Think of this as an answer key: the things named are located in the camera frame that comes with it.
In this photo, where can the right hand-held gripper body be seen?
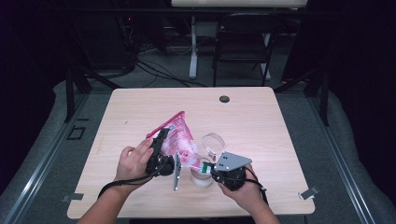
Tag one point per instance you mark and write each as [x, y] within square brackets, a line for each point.
[232, 179]

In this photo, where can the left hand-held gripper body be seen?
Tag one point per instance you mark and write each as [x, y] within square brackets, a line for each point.
[160, 166]

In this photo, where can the clear plastic jar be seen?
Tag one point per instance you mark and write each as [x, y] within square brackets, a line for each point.
[201, 180]

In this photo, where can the pink printed plastic seasoning bag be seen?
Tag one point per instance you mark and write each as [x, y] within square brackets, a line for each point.
[179, 138]

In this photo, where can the clear glass bowl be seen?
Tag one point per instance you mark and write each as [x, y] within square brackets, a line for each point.
[213, 143]

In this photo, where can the person's right hand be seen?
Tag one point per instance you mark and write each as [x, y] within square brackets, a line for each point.
[247, 196]

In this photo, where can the person's left hand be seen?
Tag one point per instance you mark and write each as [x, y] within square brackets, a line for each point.
[132, 168]

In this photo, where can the round table grommet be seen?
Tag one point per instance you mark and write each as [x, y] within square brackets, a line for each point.
[224, 99]

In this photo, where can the grey tape piece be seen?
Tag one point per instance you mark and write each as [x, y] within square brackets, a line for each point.
[308, 193]
[73, 197]

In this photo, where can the white desk leg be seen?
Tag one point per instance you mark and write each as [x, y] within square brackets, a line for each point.
[193, 56]
[266, 62]

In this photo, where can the black metal stand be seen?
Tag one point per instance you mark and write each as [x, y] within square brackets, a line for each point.
[70, 93]
[323, 96]

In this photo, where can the dark equipment cabinet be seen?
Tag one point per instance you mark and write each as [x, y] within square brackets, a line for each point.
[109, 43]

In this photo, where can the black folding chair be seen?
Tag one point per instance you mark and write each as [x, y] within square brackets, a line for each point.
[246, 37]

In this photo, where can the white desk top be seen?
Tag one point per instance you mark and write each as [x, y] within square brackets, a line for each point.
[239, 3]

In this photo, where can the aluminium floor rail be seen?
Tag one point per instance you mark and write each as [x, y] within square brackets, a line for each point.
[40, 174]
[345, 168]

